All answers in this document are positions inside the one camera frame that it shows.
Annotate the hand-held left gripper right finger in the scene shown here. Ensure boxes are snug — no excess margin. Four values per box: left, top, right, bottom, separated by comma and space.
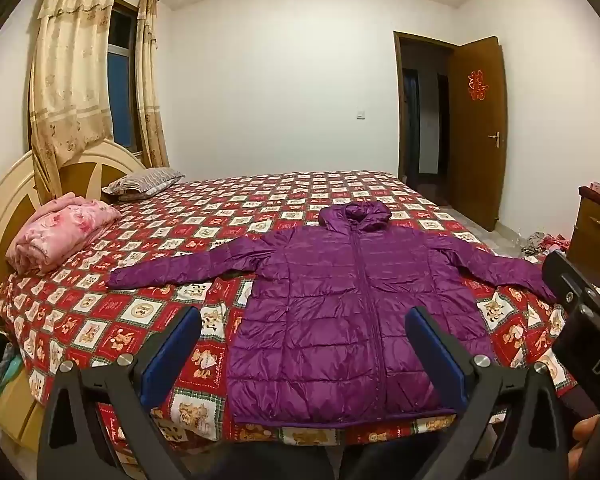
404, 306, 566, 480

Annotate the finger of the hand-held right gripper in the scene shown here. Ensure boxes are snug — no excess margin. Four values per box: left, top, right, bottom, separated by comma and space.
542, 250, 595, 313

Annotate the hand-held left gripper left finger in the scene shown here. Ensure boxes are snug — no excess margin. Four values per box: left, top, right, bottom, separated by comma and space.
39, 306, 203, 480

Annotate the purple puffer jacket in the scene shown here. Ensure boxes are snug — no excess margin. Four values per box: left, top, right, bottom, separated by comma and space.
107, 201, 561, 428

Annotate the pile of clothes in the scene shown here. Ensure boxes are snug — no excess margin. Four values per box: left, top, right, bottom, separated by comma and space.
522, 231, 574, 262

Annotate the person's right hand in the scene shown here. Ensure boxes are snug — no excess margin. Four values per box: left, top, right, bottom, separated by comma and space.
568, 416, 600, 480

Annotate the brown wooden cabinet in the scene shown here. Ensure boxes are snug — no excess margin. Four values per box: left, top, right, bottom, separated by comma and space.
571, 185, 600, 282

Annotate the bed with red patchwork cover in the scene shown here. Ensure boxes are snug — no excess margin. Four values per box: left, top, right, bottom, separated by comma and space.
0, 170, 581, 448

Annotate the brown wooden door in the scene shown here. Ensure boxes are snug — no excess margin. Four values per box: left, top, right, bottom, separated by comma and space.
447, 36, 507, 232

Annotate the teal cloth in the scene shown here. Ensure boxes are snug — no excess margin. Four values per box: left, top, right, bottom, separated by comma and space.
0, 355, 25, 394

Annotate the pink floral folded quilt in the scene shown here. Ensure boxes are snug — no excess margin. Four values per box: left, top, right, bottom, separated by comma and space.
5, 197, 123, 277

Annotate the grey striped pillow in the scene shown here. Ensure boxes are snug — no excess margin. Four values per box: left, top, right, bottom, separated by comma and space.
101, 167, 186, 199

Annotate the red paper door decoration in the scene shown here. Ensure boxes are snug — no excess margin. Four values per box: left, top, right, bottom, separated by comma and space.
467, 69, 487, 102

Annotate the narrow beige floral curtain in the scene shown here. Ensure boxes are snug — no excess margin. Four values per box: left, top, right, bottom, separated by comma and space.
135, 0, 170, 169

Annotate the dark framed window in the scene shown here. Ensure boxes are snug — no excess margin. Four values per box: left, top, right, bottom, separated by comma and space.
106, 0, 144, 155

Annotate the wide beige floral curtain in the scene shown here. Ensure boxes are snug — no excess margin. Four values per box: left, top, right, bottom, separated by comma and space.
28, 0, 118, 200

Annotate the cream wooden bed side rail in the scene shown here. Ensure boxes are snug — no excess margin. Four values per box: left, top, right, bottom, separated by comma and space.
0, 370, 51, 455

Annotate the brown wooden door frame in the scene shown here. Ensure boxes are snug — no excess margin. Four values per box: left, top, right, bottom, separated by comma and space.
393, 31, 457, 187

